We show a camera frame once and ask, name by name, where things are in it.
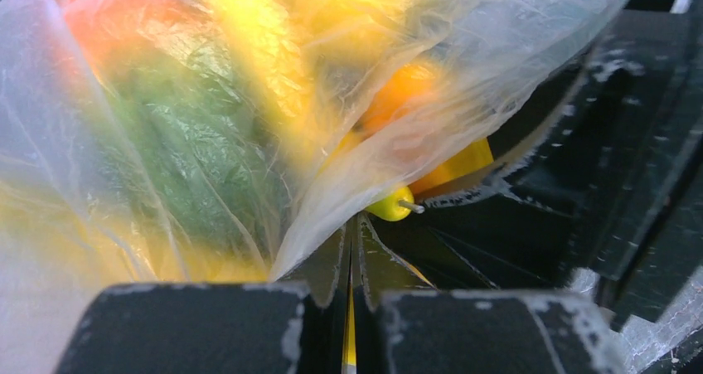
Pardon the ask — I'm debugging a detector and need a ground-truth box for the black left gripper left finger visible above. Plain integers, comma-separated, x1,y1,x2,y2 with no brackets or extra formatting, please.
284,223,352,373

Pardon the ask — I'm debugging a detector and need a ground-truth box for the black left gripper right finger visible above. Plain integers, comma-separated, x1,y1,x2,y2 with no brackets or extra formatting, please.
354,213,433,373

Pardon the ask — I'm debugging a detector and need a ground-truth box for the single yellow banana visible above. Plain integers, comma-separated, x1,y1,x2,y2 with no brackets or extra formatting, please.
409,138,494,195

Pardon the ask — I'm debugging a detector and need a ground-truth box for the clear plastic bag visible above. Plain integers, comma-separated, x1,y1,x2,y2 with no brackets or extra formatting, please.
1,0,627,373

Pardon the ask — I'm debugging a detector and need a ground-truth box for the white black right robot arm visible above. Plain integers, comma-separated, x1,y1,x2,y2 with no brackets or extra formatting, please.
421,0,702,373

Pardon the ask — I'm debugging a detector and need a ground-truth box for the orange fruit in bag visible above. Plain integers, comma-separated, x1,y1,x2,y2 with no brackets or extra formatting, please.
360,62,440,134

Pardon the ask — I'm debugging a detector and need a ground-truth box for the small yellow pepper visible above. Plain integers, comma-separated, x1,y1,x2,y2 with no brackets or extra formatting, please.
365,186,425,222

